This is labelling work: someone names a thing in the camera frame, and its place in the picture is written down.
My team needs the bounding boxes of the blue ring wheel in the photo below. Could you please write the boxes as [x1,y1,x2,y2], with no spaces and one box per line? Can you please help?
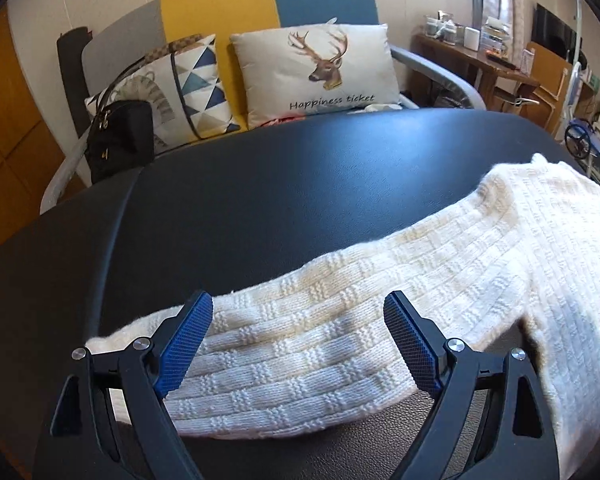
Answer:
[564,120,595,162]

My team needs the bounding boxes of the grey yellow blue sofa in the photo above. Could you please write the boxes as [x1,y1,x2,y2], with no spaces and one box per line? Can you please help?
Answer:
[40,0,486,211]

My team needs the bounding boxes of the white glove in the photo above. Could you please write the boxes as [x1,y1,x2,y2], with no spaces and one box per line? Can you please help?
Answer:
[350,102,403,113]

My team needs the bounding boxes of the stacked clear organizer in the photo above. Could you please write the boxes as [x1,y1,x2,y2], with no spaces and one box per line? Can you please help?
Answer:
[482,16,512,58]

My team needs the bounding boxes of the brown wooden desk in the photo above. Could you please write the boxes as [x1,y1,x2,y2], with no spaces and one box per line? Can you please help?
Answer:
[411,32,541,111]

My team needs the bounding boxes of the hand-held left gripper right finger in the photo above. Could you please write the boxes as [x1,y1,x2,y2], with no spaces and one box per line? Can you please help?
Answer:
[382,290,563,480]

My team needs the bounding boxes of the orange wooden cabinet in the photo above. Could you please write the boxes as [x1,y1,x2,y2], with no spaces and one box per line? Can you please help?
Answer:
[522,42,571,126]

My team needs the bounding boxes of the deer print pillow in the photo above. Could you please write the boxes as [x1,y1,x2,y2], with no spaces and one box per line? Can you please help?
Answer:
[229,22,402,128]

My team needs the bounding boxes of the triangle pattern pillow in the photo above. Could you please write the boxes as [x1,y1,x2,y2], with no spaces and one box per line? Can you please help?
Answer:
[170,34,242,141]

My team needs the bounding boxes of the black handbag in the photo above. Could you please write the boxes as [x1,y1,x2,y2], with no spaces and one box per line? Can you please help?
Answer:
[84,34,203,185]

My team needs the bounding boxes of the black television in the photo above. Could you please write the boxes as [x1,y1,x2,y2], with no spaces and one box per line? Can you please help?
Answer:
[532,4,578,63]

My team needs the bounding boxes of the clear glass jars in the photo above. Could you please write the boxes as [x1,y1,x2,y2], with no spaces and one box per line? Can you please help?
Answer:
[424,10,462,45]

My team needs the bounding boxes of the orange panelled wardrobe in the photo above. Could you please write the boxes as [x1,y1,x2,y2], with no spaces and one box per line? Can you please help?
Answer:
[0,10,81,271]

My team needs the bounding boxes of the white pole stand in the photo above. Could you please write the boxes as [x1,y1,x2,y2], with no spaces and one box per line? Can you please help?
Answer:
[560,0,586,131]

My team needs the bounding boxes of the red patterned cloth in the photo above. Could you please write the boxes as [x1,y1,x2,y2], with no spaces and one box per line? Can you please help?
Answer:
[260,112,306,128]

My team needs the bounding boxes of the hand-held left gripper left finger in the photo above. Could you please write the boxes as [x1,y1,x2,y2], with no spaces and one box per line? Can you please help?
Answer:
[34,289,216,480]

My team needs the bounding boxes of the white knit sweater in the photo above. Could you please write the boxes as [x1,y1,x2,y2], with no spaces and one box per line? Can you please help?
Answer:
[85,152,600,456]

